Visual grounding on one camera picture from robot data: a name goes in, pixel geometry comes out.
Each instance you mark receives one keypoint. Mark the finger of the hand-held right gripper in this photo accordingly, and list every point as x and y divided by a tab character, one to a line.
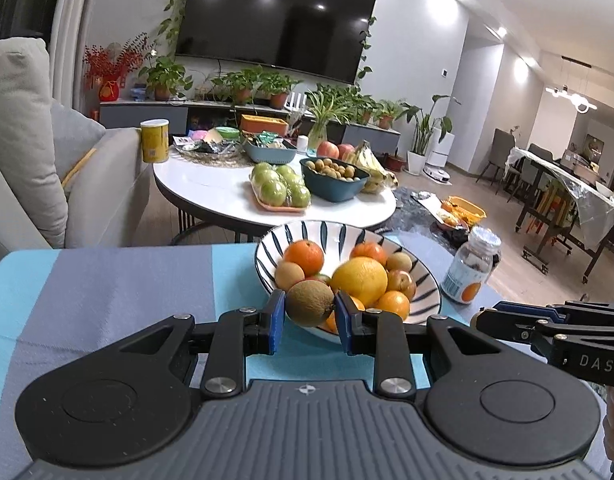
522	308
502	326

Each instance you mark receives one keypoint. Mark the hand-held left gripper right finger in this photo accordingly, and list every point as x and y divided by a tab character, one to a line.
343	322

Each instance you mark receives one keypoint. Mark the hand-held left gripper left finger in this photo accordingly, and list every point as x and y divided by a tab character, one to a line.
276	322

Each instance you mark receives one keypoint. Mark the orange tangerine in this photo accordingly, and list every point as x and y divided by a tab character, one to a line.
393	305
368	251
331	321
303	257

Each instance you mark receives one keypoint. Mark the brown kiwi fruit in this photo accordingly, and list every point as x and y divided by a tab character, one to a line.
289	275
399	261
309	304

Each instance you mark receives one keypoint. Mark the large yellow citrus fruit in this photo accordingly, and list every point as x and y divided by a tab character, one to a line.
359	281

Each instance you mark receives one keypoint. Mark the white bowl with dark stripes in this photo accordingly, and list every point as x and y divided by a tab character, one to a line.
268	260

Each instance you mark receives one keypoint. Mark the red and green plum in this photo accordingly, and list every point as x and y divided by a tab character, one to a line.
403	284

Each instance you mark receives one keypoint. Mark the clear bottle with white cap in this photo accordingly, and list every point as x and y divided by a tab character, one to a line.
469	270

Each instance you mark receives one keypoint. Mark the orange plastic basket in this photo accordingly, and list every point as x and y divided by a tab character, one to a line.
467	207

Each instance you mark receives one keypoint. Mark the pink dish of fruit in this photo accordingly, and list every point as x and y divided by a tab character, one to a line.
449	217

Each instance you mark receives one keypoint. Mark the teal fruit bowl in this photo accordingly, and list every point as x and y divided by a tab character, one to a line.
334	189

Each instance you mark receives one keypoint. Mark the tray of green apples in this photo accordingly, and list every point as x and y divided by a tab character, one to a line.
279	187

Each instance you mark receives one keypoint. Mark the dark marble round table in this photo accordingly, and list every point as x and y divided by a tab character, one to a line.
412	205

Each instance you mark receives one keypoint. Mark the dining table with plastic cover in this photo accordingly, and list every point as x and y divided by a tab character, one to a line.
572	180

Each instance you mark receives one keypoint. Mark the white paper sheet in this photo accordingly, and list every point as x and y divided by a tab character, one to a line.
427	200

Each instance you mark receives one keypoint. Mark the white round coffee table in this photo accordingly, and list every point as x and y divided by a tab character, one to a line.
212	185

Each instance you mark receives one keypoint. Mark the pile of brown longans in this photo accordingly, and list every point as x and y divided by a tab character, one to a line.
334	169

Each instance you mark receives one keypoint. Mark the white robot vacuum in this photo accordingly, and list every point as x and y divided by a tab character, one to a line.
437	174

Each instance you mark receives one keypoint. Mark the bunch of yellow bananas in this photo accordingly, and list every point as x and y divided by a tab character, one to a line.
372	165

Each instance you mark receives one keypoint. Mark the grey dining chair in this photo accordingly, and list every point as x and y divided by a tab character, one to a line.
502	147

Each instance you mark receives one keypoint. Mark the blue and grey tablecloth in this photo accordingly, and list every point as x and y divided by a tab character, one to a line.
112	290

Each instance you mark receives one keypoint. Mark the small plant in red pot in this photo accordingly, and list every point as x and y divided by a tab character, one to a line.
393	162

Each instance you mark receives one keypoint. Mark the teal basket of snacks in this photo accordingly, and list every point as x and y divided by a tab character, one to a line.
268	154

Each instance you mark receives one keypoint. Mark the red apple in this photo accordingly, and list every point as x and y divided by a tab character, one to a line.
327	149
345	151

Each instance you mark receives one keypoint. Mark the white vacuum dock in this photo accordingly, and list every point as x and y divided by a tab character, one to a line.
441	152

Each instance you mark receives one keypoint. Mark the tall plant in white pot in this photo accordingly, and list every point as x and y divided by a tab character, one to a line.
415	160

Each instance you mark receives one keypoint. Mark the small white cylinder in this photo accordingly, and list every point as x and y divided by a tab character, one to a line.
302	143

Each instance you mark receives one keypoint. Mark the glass vase with spider plant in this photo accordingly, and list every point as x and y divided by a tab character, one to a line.
317	137

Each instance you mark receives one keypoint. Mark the glass tray of snacks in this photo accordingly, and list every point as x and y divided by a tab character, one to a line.
207	147

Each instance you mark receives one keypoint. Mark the orange box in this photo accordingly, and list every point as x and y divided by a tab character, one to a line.
263	124

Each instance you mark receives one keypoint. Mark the potted green plant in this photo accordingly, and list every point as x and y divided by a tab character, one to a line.
243	95
385	121
162	92
278	100
367	117

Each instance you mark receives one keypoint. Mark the beige sofa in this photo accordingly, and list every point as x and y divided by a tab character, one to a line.
112	185

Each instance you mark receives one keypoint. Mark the yellow can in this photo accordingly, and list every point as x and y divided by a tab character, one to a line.
154	141

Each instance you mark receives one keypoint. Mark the white wifi router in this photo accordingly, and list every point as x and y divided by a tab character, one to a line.
296	105

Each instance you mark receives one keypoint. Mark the white pendant lamp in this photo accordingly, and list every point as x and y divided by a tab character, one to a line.
562	92

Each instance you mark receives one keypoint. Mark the grey television cabinet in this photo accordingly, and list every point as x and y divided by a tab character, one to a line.
137	115

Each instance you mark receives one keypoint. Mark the small blue basket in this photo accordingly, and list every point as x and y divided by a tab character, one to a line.
138	92

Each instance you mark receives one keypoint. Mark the grey cushion with yellow trim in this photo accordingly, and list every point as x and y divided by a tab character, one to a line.
72	135

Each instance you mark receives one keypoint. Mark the red berry branches in vase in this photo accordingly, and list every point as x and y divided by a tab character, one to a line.
108	91

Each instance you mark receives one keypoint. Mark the beige sofa cushion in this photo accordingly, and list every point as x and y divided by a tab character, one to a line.
22	135

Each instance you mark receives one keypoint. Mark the white curtain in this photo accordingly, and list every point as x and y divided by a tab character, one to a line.
69	35

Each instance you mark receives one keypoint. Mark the black wall television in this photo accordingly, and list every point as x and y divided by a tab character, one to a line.
272	20

